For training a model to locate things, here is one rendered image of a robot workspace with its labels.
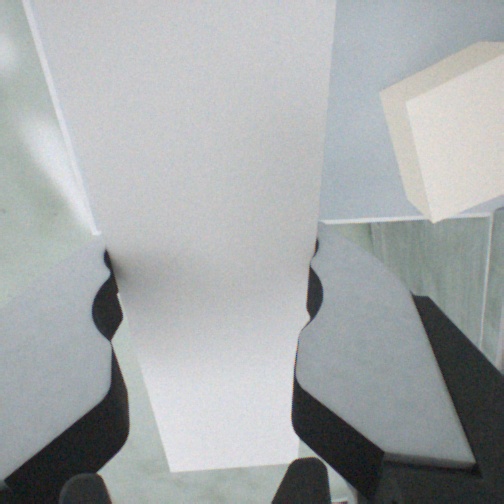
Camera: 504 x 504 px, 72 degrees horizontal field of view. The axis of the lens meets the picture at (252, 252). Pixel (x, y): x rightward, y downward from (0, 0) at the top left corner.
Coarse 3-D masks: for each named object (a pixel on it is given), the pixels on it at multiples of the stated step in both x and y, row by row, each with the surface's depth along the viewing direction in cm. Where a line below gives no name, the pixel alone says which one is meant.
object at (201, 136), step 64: (64, 0) 7; (128, 0) 7; (192, 0) 7; (256, 0) 7; (320, 0) 7; (64, 64) 8; (128, 64) 8; (192, 64) 8; (256, 64) 8; (320, 64) 8; (128, 128) 8; (192, 128) 8; (256, 128) 9; (320, 128) 9; (128, 192) 9; (192, 192) 9; (256, 192) 9; (128, 256) 10; (192, 256) 10; (256, 256) 10; (128, 320) 11; (192, 320) 12; (256, 320) 12; (192, 384) 13; (256, 384) 14; (192, 448) 16; (256, 448) 16
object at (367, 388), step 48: (336, 240) 10; (336, 288) 8; (384, 288) 8; (336, 336) 7; (384, 336) 7; (336, 384) 6; (384, 384) 6; (432, 384) 6; (336, 432) 6; (384, 432) 5; (432, 432) 5
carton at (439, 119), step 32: (448, 64) 39; (480, 64) 35; (384, 96) 41; (416, 96) 36; (448, 96) 36; (480, 96) 36; (416, 128) 38; (448, 128) 38; (480, 128) 38; (416, 160) 40; (448, 160) 40; (480, 160) 40; (416, 192) 45; (448, 192) 42; (480, 192) 42
